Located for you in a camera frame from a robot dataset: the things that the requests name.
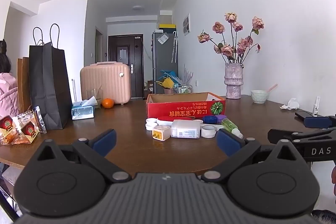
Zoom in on dark brown door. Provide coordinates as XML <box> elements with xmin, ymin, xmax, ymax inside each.
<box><xmin>108</xmin><ymin>34</ymin><xmax>144</xmax><ymax>99</ymax></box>

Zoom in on pink hard suitcase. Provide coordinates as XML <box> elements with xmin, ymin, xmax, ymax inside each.
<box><xmin>80</xmin><ymin>62</ymin><xmax>132</xmax><ymax>105</ymax></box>

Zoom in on clear plastic container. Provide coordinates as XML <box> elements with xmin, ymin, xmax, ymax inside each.
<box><xmin>171</xmin><ymin>119</ymin><xmax>201</xmax><ymax>139</ymax></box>

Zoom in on clear folded umbrella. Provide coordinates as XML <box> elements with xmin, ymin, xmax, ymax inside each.
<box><xmin>171</xmin><ymin>31</ymin><xmax>179</xmax><ymax>63</ymax></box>

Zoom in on clear glass cup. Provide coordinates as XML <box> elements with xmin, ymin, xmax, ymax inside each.
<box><xmin>86</xmin><ymin>87</ymin><xmax>103</xmax><ymax>109</ymax></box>

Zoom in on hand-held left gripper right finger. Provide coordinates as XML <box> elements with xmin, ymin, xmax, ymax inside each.
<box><xmin>202</xmin><ymin>129</ymin><xmax>306</xmax><ymax>183</ymax></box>

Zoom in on pink textured vase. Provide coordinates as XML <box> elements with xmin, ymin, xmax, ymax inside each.
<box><xmin>225</xmin><ymin>63</ymin><xmax>245</xmax><ymax>100</ymax></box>

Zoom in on crumpled white tissue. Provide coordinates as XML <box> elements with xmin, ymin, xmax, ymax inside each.
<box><xmin>279</xmin><ymin>98</ymin><xmax>300</xmax><ymax>110</ymax></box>

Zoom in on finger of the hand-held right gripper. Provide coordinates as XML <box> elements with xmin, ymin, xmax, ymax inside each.
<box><xmin>304</xmin><ymin>115</ymin><xmax>336</xmax><ymax>130</ymax></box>
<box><xmin>268</xmin><ymin>129</ymin><xmax>298</xmax><ymax>144</ymax></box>

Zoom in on green small bottle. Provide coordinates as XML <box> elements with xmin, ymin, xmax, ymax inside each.
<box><xmin>221</xmin><ymin>119</ymin><xmax>244</xmax><ymax>139</ymax></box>

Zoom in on small trolley with bottles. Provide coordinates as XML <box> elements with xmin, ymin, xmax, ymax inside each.
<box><xmin>177</xmin><ymin>84</ymin><xmax>194</xmax><ymax>94</ymax></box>

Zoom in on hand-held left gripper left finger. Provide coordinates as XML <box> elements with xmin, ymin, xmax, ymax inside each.
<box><xmin>29</xmin><ymin>129</ymin><xmax>132</xmax><ymax>183</ymax></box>

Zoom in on white spray bottle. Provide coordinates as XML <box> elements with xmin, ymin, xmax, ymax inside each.
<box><xmin>312</xmin><ymin>96</ymin><xmax>321</xmax><ymax>117</ymax></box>

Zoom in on yellow blue toy pile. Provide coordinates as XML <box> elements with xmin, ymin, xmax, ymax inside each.
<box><xmin>156</xmin><ymin>69</ymin><xmax>182</xmax><ymax>90</ymax></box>

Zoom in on blue tissue pack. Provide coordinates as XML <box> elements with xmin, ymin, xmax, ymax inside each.
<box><xmin>71</xmin><ymin>96</ymin><xmax>98</xmax><ymax>121</ymax></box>

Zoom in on orange fruit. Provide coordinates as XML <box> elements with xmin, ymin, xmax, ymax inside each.
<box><xmin>101</xmin><ymin>98</ymin><xmax>115</xmax><ymax>109</ymax></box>

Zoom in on red cardboard box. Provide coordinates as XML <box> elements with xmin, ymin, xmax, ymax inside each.
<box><xmin>146</xmin><ymin>92</ymin><xmax>226</xmax><ymax>123</ymax></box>

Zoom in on pale green bowl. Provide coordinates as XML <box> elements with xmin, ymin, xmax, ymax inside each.
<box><xmin>250</xmin><ymin>90</ymin><xmax>268</xmax><ymax>104</ymax></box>

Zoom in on grey refrigerator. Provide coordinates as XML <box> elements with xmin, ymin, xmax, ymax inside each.
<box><xmin>152</xmin><ymin>31</ymin><xmax>179</xmax><ymax>95</ymax></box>

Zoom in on black paper bag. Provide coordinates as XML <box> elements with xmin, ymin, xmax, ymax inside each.
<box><xmin>29</xmin><ymin>24</ymin><xmax>73</xmax><ymax>130</ymax></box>

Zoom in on dried pink roses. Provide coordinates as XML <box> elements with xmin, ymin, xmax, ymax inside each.
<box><xmin>197</xmin><ymin>12</ymin><xmax>265</xmax><ymax>65</ymax></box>

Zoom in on purple feather decoration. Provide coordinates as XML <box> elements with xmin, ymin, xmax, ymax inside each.
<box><xmin>181</xmin><ymin>64</ymin><xmax>195</xmax><ymax>85</ymax></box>

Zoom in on pink spoon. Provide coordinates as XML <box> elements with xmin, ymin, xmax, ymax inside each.
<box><xmin>262</xmin><ymin>83</ymin><xmax>278</xmax><ymax>93</ymax></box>

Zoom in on brown paper bag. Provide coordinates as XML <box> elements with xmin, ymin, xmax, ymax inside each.
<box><xmin>17</xmin><ymin>56</ymin><xmax>32</xmax><ymax>115</ymax></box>

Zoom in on red gold snack packet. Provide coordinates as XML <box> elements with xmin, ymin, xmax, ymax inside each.
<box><xmin>0</xmin><ymin>114</ymin><xmax>22</xmax><ymax>146</ymax></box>

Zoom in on black phone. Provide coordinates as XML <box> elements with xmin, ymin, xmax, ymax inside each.
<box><xmin>295</xmin><ymin>110</ymin><xmax>316</xmax><ymax>120</ymax></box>

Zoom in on snack packets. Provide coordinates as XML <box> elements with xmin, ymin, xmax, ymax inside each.
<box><xmin>17</xmin><ymin>106</ymin><xmax>48</xmax><ymax>144</ymax></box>

